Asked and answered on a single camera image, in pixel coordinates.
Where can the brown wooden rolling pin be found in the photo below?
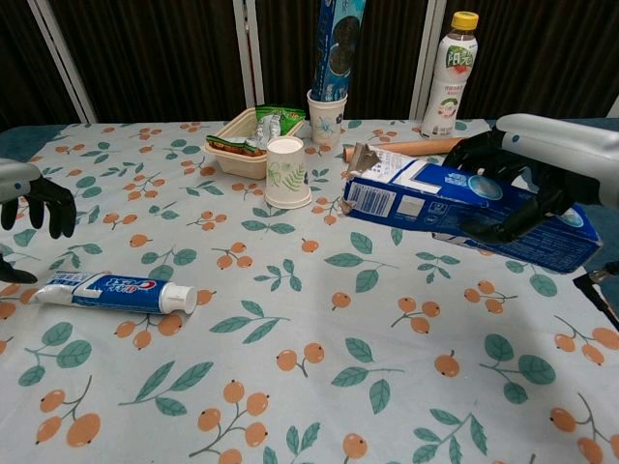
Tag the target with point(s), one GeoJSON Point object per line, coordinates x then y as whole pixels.
{"type": "Point", "coordinates": [421, 146]}

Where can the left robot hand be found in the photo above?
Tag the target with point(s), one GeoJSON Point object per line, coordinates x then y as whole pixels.
{"type": "Point", "coordinates": [53, 198]}

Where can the white drink bottle yellow cap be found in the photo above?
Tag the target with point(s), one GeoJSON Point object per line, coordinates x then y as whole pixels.
{"type": "Point", "coordinates": [447, 87]}

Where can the floral print tablecloth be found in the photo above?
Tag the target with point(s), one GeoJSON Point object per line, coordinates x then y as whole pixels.
{"type": "Point", "coordinates": [271, 377]}

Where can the blue toothpaste box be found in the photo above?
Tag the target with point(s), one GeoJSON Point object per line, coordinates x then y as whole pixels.
{"type": "Point", "coordinates": [425, 195]}

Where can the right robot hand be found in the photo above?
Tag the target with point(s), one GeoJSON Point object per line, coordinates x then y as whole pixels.
{"type": "Point", "coordinates": [561, 145]}

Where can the blue cookie package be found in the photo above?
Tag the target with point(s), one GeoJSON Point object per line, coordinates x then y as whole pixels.
{"type": "Point", "coordinates": [334, 48]}

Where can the beige food tray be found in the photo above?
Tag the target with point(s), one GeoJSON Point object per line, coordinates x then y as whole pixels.
{"type": "Point", "coordinates": [232, 162]}

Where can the orange green snack packet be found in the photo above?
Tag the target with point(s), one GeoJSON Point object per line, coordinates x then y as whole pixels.
{"type": "Point", "coordinates": [232, 144]}

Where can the white partition frame post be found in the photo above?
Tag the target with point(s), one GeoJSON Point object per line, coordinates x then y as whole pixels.
{"type": "Point", "coordinates": [428, 53]}
{"type": "Point", "coordinates": [65, 58]}
{"type": "Point", "coordinates": [246, 53]}

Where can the paper cup blue flower print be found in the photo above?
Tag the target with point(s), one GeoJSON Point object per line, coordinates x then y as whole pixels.
{"type": "Point", "coordinates": [326, 121]}

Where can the silver snack packet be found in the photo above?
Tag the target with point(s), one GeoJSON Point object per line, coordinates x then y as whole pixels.
{"type": "Point", "coordinates": [266, 130]}

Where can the blue white toothpaste tube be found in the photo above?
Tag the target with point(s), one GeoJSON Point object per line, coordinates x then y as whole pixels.
{"type": "Point", "coordinates": [111, 291]}

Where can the paper cup green leaf print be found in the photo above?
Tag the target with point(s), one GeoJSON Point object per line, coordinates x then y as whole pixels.
{"type": "Point", "coordinates": [286, 171]}

